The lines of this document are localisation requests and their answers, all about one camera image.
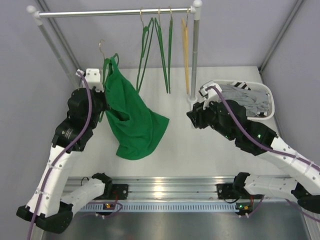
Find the grey clothes in basket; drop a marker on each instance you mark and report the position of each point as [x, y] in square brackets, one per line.
[255, 101]

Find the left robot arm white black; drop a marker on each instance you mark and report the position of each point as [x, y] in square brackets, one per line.
[49, 209]

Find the green tank top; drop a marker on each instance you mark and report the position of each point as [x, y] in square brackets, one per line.
[137, 128]

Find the white slotted cable duct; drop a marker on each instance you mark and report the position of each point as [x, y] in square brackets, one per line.
[168, 207]

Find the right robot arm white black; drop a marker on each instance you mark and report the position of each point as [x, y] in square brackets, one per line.
[302, 184]

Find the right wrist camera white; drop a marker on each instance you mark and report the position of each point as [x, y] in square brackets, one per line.
[209, 94]

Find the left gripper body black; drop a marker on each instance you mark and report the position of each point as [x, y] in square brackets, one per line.
[101, 100]

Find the aluminium mounting rail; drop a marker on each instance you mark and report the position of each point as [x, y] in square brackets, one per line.
[196, 188]

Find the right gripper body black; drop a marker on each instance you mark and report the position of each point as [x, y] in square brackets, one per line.
[209, 117]

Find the yellow hanger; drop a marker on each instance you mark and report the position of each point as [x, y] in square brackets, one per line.
[185, 50]

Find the green hanger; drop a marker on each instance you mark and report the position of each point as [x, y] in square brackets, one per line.
[158, 30]
[146, 40]
[170, 34]
[106, 69]

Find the white laundry basket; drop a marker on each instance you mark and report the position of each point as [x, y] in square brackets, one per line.
[253, 85]

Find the metal clothes rack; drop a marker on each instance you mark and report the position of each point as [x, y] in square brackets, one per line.
[42, 12]

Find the black white striped garment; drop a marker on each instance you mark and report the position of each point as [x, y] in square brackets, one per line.
[241, 85]

